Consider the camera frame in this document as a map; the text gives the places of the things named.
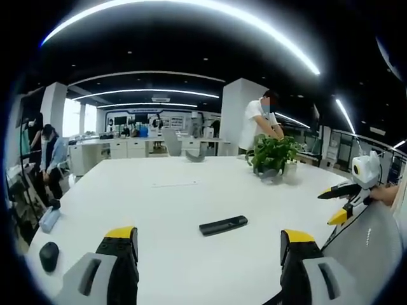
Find black computer mouse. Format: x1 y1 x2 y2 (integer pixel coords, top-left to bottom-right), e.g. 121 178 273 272
39 241 60 273

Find black remote control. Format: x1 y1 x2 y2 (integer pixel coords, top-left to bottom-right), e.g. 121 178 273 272
198 215 249 237

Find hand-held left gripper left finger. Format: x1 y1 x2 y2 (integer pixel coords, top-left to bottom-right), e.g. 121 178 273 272
53 226 140 305

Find grey chair back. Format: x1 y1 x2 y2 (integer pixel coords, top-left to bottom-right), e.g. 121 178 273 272
319 198 404 305

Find clear plastic bottle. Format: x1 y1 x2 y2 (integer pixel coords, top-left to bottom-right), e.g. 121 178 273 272
38 205 61 234

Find person's right hand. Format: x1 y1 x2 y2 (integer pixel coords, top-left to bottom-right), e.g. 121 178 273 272
370 184 399 207

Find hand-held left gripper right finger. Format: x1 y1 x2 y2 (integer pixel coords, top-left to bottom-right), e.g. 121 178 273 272
279 229 365 305

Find grey curved headrest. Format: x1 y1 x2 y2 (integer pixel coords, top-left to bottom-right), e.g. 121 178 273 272
185 144 207 164

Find green potted plant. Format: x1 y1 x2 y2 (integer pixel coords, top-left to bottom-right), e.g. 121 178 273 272
246 133 303 186

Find grey office chair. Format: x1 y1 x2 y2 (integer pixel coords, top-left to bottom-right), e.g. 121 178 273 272
162 128 183 158

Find white desk cabinets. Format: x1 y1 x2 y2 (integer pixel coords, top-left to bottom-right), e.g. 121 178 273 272
68 137 231 177

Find black cable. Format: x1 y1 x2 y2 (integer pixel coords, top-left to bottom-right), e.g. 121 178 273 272
319 196 373 252

